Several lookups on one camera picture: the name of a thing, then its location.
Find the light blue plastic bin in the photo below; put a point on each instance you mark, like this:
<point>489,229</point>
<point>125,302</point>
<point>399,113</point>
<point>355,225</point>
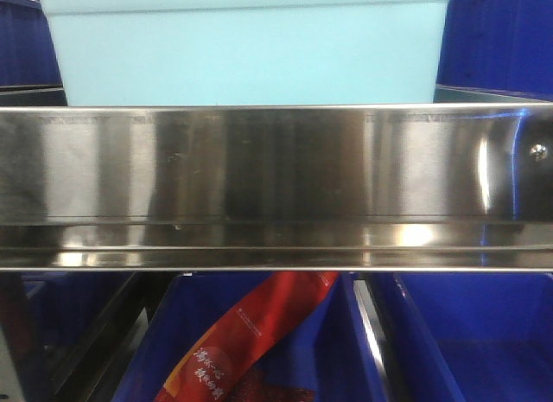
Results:
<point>246,52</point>

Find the dark blue bin lower middle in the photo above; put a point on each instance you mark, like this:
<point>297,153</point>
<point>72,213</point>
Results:
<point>328,354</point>

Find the dark blue bin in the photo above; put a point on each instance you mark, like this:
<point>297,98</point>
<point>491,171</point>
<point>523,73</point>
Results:
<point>470,336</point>
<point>328,354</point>
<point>500,45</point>
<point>27,51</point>

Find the dark blue bin lower right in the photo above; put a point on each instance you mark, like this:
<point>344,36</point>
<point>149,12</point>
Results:
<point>470,336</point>

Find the dark blue bin upper right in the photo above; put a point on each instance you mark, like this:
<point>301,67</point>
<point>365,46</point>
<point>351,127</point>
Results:
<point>500,45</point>

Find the dark blue bin upper left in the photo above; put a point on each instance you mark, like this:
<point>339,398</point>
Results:
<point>27,51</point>

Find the red snack package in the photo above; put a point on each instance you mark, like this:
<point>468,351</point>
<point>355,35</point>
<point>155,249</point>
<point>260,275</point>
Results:
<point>216,363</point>

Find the stainless steel shelf rail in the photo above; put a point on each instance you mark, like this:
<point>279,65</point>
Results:
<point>424,187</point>

